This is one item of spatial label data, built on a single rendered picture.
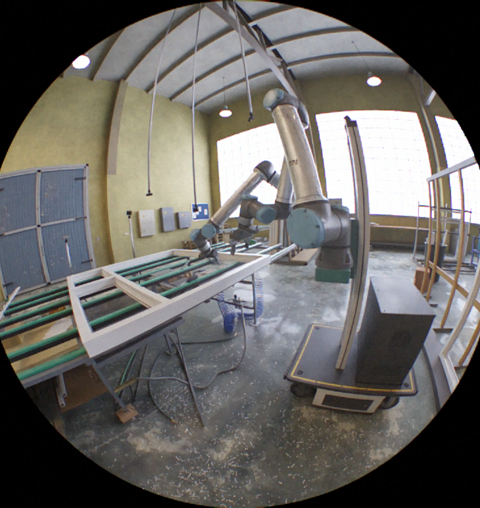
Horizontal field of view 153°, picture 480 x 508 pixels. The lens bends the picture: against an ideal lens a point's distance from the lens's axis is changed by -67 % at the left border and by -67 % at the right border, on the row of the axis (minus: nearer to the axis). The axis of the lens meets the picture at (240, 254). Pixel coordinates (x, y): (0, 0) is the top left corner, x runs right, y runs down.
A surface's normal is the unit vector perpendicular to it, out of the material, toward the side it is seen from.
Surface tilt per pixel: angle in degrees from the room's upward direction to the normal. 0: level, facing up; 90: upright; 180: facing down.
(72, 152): 90
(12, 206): 90
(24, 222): 90
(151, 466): 0
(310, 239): 95
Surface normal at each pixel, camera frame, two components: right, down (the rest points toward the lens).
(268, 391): -0.07, -0.98
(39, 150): 0.83, 0.05
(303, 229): -0.81, 0.26
